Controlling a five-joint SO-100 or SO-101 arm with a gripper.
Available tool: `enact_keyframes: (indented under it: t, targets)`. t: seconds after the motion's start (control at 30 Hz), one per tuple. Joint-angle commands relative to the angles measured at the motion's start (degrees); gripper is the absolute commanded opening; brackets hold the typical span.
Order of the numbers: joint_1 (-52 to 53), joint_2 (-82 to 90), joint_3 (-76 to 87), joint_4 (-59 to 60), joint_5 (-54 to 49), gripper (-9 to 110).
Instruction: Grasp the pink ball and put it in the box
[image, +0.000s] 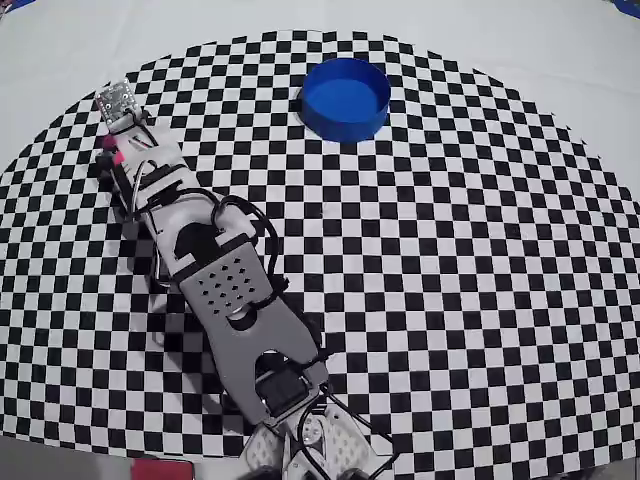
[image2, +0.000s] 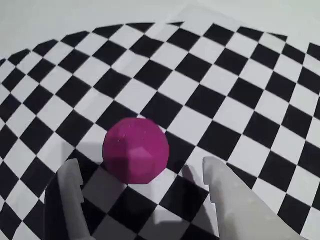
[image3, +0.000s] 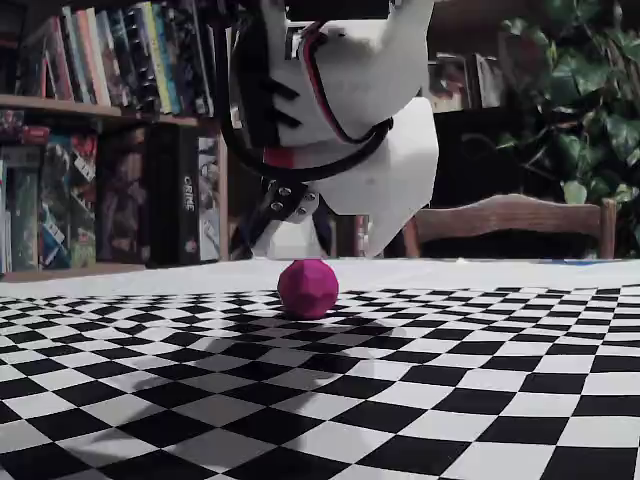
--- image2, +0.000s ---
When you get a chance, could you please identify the pink ball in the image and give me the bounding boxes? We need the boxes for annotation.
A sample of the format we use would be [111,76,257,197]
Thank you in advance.
[102,117,170,185]

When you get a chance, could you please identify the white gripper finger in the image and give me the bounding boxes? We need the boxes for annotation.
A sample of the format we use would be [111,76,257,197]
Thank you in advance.
[202,156,301,240]

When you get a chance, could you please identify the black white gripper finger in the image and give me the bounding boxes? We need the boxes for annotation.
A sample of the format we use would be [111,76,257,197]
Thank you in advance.
[43,158,91,240]

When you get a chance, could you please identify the white mat with checkered print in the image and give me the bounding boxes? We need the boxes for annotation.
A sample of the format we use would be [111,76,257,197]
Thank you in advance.
[0,0,320,240]

